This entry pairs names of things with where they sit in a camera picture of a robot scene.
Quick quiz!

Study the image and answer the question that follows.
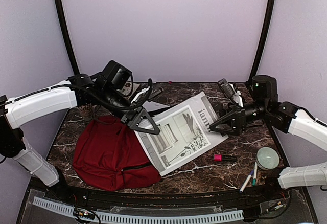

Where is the white mug with coral print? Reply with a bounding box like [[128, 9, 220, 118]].
[[78, 104, 101, 121]]

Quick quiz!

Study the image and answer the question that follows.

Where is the grey slotted cable duct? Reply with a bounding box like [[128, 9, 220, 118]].
[[32, 197, 244, 223]]

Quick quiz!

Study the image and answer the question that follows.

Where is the white blue marker pen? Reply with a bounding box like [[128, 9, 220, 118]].
[[239, 174, 252, 193]]

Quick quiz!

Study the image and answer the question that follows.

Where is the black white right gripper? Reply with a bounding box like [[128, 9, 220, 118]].
[[203, 100, 269, 136]]

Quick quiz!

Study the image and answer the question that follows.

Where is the round glass jar lid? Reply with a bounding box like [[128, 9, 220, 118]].
[[256, 147, 280, 170]]

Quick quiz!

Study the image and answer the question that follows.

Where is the black left frame post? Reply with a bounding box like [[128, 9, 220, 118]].
[[54, 0, 80, 75]]

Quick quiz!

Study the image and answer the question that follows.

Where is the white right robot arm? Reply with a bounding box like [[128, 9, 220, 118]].
[[209, 75, 326, 200]]

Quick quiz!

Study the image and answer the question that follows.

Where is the black right frame post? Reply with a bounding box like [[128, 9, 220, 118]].
[[247, 0, 275, 83]]

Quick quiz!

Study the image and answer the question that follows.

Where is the black frame post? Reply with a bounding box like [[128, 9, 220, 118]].
[[247, 0, 275, 83], [54, 0, 80, 75]]

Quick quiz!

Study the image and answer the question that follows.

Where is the grey ianra magazine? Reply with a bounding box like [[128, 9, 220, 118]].
[[136, 92, 228, 176]]

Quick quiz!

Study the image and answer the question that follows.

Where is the square floral ceramic plate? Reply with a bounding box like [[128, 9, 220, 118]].
[[119, 81, 140, 98]]

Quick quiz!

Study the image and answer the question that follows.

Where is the pink black highlighter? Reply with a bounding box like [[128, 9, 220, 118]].
[[213, 154, 238, 162]]

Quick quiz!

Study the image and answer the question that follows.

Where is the white teal marker pen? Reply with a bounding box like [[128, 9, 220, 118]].
[[252, 162, 258, 186]]

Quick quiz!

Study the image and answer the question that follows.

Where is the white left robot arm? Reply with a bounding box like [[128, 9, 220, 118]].
[[1, 60, 160, 201]]

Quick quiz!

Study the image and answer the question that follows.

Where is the black front frame rail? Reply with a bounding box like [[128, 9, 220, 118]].
[[17, 178, 318, 223]]

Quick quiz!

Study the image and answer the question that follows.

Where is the red student backpack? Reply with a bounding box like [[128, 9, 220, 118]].
[[72, 115, 161, 191]]

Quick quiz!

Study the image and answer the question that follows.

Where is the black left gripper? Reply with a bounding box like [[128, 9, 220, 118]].
[[100, 85, 161, 135]]

